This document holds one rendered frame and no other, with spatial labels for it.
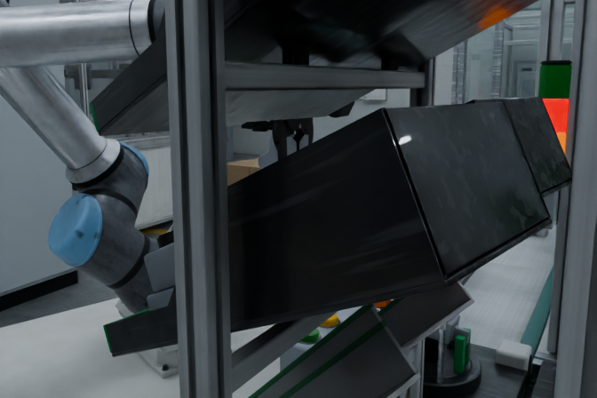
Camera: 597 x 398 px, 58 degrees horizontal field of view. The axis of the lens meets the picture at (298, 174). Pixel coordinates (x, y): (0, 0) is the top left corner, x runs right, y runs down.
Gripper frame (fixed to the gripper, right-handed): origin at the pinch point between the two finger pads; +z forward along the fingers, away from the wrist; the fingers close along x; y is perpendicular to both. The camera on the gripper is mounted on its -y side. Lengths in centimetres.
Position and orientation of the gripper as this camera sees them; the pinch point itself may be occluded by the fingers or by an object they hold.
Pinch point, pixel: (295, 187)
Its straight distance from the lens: 80.0
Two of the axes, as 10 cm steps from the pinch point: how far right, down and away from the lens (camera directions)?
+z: 0.0, 9.9, 1.6
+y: -8.5, -0.9, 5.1
